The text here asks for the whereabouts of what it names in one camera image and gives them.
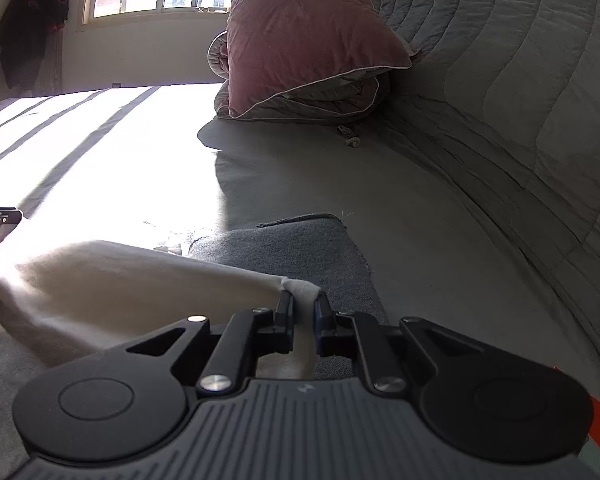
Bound cream printed sweatshirt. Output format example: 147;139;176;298
0;240;326;381

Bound pink pillow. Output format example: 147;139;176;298
226;0;413;120

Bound dark hanging clothes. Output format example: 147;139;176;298
0;0;70;91

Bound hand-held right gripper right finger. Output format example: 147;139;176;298
312;290;486;395

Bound white paper scrap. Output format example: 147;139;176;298
142;220;216;257

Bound grey quilted bedspread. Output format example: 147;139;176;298
362;0;600;391

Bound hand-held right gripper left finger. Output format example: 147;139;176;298
125;290;297;395

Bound folded quilt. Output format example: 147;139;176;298
207;30;396;123

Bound knotted cord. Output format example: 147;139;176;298
336;125;361;150

